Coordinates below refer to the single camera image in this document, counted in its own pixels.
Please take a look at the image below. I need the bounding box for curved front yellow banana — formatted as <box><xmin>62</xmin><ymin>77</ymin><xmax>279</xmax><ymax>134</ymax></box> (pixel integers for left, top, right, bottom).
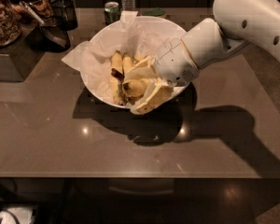
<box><xmin>122</xmin><ymin>80</ymin><xmax>147</xmax><ymax>97</ymax></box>

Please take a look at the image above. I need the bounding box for white paper liner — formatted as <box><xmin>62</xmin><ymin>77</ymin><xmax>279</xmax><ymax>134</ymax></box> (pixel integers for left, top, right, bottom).
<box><xmin>61</xmin><ymin>10</ymin><xmax>188</xmax><ymax>108</ymax></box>

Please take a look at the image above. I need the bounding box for green soda can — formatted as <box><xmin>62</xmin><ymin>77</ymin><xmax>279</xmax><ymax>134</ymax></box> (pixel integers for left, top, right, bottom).
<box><xmin>104</xmin><ymin>1</ymin><xmax>119</xmax><ymax>25</ymax></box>

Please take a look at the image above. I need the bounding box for black scoop tray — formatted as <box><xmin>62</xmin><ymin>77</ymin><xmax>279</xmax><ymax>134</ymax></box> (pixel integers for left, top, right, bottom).
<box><xmin>40</xmin><ymin>26</ymin><xmax>71</xmax><ymax>52</ymax></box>

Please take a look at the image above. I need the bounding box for black mesh cup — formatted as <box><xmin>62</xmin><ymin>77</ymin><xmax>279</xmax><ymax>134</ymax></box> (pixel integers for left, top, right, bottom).
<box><xmin>52</xmin><ymin>0</ymin><xmax>77</xmax><ymax>31</ymax></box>

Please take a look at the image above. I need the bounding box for white bowl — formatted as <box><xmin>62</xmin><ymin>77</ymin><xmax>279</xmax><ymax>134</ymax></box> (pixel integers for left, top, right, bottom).
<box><xmin>80</xmin><ymin>16</ymin><xmax>185</xmax><ymax>114</ymax></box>

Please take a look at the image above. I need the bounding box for left yellow banana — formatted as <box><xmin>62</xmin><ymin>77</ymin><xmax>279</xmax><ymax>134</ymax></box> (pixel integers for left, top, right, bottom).
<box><xmin>110</xmin><ymin>50</ymin><xmax>123</xmax><ymax>105</ymax></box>

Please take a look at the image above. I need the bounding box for dark green lid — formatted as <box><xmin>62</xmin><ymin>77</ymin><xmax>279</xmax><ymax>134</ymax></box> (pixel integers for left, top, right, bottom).
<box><xmin>142</xmin><ymin>7</ymin><xmax>166</xmax><ymax>18</ymax></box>

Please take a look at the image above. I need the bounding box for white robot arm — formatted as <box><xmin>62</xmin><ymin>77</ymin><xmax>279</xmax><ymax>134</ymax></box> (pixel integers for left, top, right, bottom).
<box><xmin>124</xmin><ymin>0</ymin><xmax>280</xmax><ymax>115</ymax></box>

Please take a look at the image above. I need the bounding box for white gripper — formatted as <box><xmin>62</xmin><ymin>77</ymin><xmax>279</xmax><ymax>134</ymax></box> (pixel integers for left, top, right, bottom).
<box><xmin>124</xmin><ymin>38</ymin><xmax>200</xmax><ymax>115</ymax></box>

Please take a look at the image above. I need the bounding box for grey metal box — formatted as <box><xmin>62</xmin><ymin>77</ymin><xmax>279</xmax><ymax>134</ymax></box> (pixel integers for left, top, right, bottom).
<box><xmin>0</xmin><ymin>25</ymin><xmax>46</xmax><ymax>82</ymax></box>

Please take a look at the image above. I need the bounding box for dark snack container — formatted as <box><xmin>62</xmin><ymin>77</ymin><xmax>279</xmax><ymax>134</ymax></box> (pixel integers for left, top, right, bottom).
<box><xmin>9</xmin><ymin>0</ymin><xmax>57</xmax><ymax>26</ymax></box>

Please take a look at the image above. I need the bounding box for upright middle yellow banana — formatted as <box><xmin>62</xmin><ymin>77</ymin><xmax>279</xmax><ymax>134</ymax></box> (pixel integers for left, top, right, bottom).
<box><xmin>123</xmin><ymin>54</ymin><xmax>133</xmax><ymax>74</ymax></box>

